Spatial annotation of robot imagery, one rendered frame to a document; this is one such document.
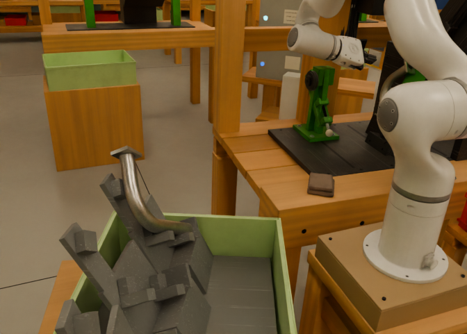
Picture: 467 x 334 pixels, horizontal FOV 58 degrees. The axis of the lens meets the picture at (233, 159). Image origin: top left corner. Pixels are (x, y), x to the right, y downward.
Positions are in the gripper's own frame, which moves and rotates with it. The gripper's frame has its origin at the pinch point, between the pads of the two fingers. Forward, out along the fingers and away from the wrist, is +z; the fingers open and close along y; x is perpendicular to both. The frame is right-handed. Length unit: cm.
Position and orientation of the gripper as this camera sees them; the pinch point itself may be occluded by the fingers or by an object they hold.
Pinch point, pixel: (369, 59)
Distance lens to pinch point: 157.8
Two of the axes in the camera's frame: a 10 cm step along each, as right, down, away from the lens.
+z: 9.0, 1.2, 4.1
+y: -0.3, -9.4, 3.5
